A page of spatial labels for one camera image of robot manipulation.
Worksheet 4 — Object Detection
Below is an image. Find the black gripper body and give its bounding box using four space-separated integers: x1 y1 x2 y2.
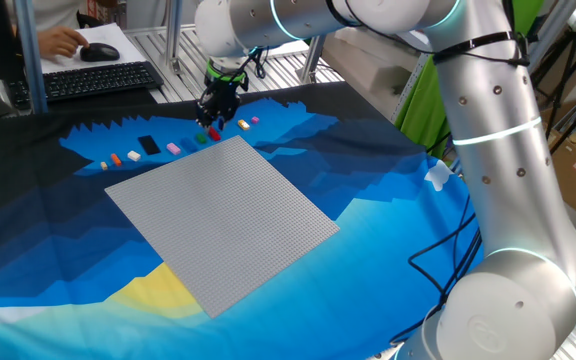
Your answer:
196 82 242 121

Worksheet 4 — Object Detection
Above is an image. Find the black Lego plate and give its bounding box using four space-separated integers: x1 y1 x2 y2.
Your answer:
137 134 162 156

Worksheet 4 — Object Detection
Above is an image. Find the grey Lego baseplate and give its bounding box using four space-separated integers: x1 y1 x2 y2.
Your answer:
104 134 341 320

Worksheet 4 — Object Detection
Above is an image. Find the person's bare hand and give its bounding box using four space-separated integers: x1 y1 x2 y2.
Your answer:
36 25 91 60

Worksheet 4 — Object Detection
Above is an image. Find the white paper sheet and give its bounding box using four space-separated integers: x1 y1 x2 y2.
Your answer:
40 22 148 75

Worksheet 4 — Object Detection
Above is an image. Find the black computer keyboard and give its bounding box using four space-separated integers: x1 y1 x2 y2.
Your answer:
7 60 165 109

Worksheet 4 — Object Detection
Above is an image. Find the black computer mouse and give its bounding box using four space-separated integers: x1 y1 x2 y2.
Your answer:
79 42 121 63

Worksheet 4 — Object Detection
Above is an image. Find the white foam block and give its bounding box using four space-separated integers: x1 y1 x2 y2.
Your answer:
320 27 430 121

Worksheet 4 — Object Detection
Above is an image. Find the person's white shirt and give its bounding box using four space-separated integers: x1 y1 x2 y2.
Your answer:
32 0 87 32

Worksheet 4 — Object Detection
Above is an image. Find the blue mountain print tablecloth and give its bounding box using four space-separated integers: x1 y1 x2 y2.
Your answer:
0 81 485 360

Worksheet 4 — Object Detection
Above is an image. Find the black tripod stand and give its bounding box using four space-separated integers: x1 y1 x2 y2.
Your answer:
532 29 576 154

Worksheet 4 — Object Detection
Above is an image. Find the black camera cable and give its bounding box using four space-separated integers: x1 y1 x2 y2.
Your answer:
240 45 270 81

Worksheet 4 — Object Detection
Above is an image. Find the aluminium frame post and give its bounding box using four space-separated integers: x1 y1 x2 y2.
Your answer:
164 0 185 75

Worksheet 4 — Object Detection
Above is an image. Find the blue grey frame post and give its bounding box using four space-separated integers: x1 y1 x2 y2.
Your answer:
12 0 49 115

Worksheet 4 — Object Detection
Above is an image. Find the black cable strap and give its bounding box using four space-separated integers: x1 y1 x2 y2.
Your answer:
431 30 530 69

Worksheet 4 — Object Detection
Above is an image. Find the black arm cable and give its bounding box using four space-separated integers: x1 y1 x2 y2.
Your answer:
390 193 484 346

